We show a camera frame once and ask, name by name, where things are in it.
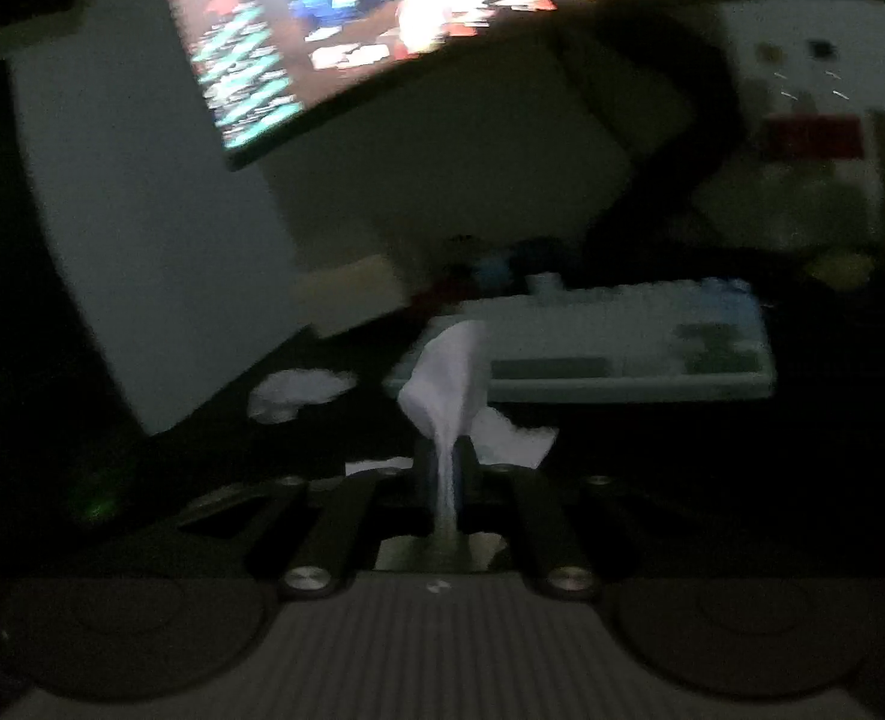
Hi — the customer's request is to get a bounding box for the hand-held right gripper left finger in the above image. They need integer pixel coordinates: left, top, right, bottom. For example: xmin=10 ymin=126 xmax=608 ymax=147
xmin=176 ymin=454 xmax=443 ymax=602

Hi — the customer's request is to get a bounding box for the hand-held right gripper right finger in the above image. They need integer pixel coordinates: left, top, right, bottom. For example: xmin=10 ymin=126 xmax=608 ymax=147
xmin=453 ymin=435 xmax=642 ymax=602

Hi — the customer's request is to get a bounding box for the white tissue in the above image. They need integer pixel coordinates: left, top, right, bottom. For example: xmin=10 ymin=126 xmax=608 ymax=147
xmin=245 ymin=367 xmax=358 ymax=425
xmin=395 ymin=319 xmax=561 ymax=545

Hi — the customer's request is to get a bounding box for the white paper scrap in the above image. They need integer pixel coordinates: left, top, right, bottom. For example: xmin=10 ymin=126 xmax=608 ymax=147
xmin=343 ymin=456 xmax=415 ymax=479

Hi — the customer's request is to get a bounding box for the crumpled white tissue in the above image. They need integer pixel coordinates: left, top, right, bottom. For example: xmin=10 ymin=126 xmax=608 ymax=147
xmin=245 ymin=367 xmax=358 ymax=425

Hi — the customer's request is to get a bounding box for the white computer keyboard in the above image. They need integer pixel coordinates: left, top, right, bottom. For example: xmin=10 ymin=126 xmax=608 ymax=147
xmin=380 ymin=277 xmax=779 ymax=406

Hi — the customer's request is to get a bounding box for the beige cardboard box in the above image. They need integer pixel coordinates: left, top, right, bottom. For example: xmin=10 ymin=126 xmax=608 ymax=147
xmin=290 ymin=253 xmax=409 ymax=335

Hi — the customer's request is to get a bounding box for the black monitor stand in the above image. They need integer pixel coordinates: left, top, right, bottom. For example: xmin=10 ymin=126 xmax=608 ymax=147
xmin=554 ymin=0 xmax=747 ymax=275

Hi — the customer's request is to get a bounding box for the white computer tower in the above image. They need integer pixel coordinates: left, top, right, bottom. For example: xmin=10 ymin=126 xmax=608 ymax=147
xmin=5 ymin=0 xmax=317 ymax=437

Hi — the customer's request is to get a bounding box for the curved computer monitor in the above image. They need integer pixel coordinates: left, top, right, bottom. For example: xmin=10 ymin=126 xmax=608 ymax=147
xmin=148 ymin=0 xmax=885 ymax=172

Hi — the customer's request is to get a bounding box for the black cap plastic bottle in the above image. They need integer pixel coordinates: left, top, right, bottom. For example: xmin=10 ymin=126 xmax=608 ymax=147
xmin=802 ymin=36 xmax=877 ymax=245

